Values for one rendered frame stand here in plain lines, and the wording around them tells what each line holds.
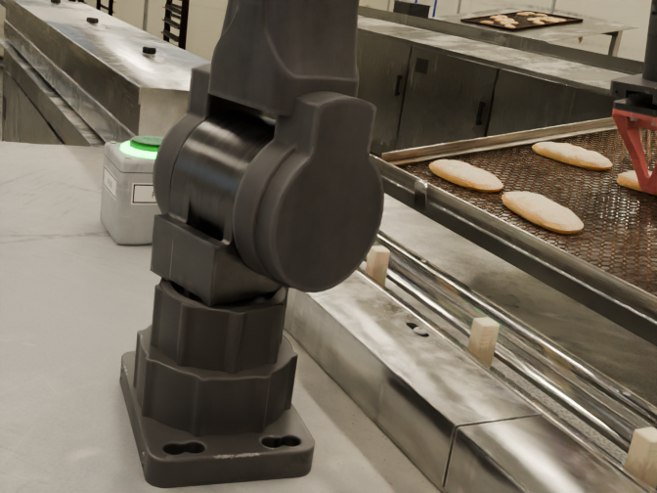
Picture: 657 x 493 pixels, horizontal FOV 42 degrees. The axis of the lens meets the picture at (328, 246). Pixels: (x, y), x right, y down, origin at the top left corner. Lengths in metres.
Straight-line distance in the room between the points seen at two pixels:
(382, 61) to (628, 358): 4.10
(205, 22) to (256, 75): 7.51
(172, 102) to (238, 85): 0.57
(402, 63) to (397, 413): 4.10
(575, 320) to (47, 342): 0.42
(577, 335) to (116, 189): 0.40
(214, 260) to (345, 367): 0.14
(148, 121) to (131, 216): 0.26
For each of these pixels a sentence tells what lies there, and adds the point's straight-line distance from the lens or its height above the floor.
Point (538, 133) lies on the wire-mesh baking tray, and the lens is 0.98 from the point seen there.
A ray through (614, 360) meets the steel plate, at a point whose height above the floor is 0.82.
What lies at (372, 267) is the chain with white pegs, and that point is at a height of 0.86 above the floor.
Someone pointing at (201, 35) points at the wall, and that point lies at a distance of 7.92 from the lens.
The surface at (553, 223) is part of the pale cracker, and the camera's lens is 0.71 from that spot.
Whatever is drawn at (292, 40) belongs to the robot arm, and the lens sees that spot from 0.41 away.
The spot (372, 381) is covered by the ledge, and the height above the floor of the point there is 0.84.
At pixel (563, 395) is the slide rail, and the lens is 0.53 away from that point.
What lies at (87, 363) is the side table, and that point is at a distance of 0.55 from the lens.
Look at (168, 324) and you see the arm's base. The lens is 0.44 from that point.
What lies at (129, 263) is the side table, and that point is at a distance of 0.72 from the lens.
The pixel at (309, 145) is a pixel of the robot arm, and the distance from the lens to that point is 0.40.
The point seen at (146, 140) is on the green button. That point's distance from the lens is 0.77.
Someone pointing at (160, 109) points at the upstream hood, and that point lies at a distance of 0.99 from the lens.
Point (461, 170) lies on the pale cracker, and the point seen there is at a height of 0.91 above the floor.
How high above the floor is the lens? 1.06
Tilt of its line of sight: 17 degrees down
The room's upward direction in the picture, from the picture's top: 8 degrees clockwise
